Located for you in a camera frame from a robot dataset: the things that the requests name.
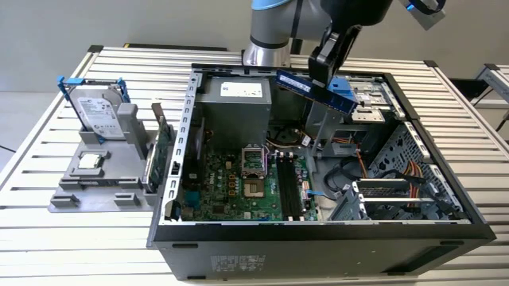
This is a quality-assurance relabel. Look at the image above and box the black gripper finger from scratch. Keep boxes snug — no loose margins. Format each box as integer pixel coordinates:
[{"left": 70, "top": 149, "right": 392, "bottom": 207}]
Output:
[
  {"left": 307, "top": 25, "right": 339, "bottom": 87},
  {"left": 331, "top": 25, "right": 364, "bottom": 76}
]

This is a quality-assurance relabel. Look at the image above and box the thin orange wire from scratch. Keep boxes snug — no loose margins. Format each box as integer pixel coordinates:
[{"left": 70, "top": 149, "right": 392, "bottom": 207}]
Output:
[{"left": 355, "top": 148, "right": 369, "bottom": 180}]

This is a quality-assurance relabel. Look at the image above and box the grey power supply unit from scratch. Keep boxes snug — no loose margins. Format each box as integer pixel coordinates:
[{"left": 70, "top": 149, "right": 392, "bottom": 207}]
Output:
[{"left": 193, "top": 76, "right": 273, "bottom": 150}]

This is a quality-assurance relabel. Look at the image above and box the grey perforated disk bay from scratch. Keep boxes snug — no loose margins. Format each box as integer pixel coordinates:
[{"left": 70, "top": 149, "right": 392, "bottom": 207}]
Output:
[{"left": 328, "top": 178, "right": 438, "bottom": 222}]

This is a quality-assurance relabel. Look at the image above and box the CPU socket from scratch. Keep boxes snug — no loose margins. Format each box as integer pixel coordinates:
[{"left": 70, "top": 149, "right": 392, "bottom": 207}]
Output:
[{"left": 243, "top": 177, "right": 265, "bottom": 199}]

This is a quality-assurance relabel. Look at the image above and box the silver CPU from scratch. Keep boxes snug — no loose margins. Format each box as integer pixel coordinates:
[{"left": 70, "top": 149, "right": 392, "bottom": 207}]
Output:
[{"left": 77, "top": 154, "right": 105, "bottom": 170}]

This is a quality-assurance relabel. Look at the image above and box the blue plastic drive latch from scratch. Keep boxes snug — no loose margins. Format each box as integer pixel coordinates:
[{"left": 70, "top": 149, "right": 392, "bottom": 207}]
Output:
[{"left": 324, "top": 76, "right": 357, "bottom": 104}]

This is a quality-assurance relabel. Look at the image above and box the hard disk in blue carrier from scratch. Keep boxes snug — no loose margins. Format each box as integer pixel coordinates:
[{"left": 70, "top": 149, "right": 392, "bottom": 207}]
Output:
[{"left": 54, "top": 76, "right": 132, "bottom": 141}]

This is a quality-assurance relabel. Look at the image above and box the metal socket cover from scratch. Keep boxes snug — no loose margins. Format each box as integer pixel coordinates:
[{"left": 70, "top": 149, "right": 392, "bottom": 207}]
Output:
[{"left": 240, "top": 144, "right": 267, "bottom": 177}]

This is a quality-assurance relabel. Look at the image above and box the green motherboard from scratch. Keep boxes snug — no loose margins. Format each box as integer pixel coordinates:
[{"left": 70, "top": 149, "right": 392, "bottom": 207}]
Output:
[{"left": 180, "top": 148, "right": 319, "bottom": 223}]

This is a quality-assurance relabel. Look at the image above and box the orange yellow wire bundle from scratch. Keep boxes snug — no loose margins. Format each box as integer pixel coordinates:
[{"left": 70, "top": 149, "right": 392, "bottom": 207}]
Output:
[{"left": 403, "top": 160, "right": 426, "bottom": 215}]

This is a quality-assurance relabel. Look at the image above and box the green graphics card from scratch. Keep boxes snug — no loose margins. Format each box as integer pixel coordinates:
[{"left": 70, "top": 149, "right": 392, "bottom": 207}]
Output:
[{"left": 142, "top": 102, "right": 176, "bottom": 193}]

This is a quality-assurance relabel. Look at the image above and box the aluminium side table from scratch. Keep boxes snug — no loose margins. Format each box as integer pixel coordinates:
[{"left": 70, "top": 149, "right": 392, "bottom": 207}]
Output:
[{"left": 470, "top": 63, "right": 509, "bottom": 132}]

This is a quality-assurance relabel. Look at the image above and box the silver metal drive bay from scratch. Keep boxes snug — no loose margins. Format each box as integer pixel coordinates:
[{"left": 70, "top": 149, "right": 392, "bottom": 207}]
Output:
[{"left": 305, "top": 76, "right": 397, "bottom": 156}]

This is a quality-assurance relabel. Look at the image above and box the dark RAM stick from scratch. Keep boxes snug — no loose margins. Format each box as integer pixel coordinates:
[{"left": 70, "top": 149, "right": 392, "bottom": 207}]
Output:
[
  {"left": 275, "top": 68, "right": 357, "bottom": 116},
  {"left": 77, "top": 178, "right": 122, "bottom": 186}
]

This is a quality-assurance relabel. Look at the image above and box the black open PC case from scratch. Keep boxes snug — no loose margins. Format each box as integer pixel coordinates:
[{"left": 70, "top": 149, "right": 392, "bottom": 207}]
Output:
[{"left": 145, "top": 62, "right": 498, "bottom": 282}]

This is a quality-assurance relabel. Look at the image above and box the black cooler fan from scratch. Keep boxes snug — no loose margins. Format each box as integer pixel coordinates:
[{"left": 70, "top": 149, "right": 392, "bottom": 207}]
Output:
[{"left": 265, "top": 125, "right": 311, "bottom": 148}]

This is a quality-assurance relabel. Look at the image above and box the black RAM slot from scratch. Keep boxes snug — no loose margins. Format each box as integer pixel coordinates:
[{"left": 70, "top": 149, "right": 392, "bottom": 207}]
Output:
[
  {"left": 276, "top": 151, "right": 295, "bottom": 222},
  {"left": 285, "top": 151, "right": 307, "bottom": 222}
]

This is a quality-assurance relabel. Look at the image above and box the black connector cable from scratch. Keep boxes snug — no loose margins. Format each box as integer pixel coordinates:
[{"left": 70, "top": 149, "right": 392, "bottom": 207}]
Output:
[{"left": 371, "top": 169, "right": 426, "bottom": 184}]

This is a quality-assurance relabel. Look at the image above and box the black looped cable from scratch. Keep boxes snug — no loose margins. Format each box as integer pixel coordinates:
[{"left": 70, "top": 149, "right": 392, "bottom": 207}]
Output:
[{"left": 323, "top": 162, "right": 357, "bottom": 199}]

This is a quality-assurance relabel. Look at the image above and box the grey parts rack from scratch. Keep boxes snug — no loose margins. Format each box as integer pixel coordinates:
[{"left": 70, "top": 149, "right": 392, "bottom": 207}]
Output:
[{"left": 46, "top": 102, "right": 176, "bottom": 214}]

